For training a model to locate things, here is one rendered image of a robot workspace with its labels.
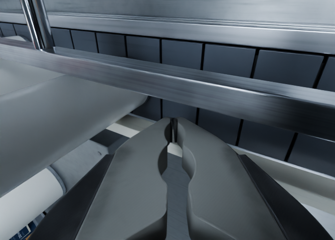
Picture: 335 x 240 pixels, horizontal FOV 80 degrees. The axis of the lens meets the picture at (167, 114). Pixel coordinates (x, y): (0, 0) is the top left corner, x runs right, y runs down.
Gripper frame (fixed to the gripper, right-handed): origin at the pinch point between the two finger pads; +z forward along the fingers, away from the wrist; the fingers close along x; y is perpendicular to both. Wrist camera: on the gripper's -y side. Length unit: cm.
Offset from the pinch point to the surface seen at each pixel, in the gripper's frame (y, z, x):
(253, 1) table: -6.5, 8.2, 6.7
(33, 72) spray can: 0.0, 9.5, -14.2
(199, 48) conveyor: -3.4, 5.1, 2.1
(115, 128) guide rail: 4.2, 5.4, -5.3
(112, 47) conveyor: -2.5, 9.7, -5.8
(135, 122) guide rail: 3.6, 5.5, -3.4
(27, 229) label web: 59, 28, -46
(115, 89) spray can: -0.6, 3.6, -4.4
